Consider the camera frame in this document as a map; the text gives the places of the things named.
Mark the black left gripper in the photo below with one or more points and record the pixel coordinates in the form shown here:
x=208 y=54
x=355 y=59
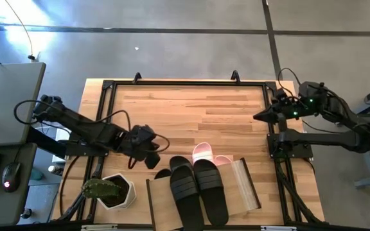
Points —
x=138 y=142

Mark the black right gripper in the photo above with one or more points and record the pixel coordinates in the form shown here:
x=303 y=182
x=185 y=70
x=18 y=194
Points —
x=292 y=109

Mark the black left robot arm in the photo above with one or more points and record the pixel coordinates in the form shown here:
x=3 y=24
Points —
x=75 y=123

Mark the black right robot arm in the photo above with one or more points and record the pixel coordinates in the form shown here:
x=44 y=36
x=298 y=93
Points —
x=332 y=139

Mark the wooden shelf with black legs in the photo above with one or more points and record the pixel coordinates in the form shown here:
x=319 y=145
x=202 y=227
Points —
x=161 y=205

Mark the black table clamp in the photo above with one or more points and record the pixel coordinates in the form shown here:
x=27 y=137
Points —
x=137 y=78
x=235 y=76

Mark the green cactus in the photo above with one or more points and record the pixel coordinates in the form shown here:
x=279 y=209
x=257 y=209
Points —
x=101 y=189

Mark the white paper sheet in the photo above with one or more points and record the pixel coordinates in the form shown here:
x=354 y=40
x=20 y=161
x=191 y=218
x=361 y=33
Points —
x=67 y=134

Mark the small bottle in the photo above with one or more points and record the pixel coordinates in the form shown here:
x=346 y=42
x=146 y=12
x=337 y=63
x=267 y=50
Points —
x=54 y=169

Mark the grey metal side table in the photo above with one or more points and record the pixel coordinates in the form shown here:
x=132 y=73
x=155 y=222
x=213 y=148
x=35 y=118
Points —
x=365 y=160

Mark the black desk support beam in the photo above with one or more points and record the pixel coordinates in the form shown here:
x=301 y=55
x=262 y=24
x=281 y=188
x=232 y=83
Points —
x=43 y=142

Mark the teal round object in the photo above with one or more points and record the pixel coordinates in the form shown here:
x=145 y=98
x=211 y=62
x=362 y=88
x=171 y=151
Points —
x=36 y=174

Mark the black computer mouse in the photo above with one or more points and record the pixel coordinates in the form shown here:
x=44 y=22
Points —
x=11 y=176

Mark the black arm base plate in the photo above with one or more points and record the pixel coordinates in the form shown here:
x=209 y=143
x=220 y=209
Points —
x=75 y=150
x=300 y=150

